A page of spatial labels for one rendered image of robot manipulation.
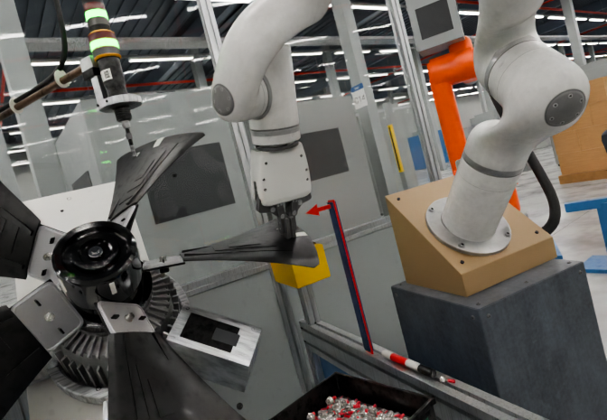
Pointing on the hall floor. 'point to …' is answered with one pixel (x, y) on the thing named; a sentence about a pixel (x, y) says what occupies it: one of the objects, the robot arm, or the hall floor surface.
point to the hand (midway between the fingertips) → (287, 226)
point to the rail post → (315, 367)
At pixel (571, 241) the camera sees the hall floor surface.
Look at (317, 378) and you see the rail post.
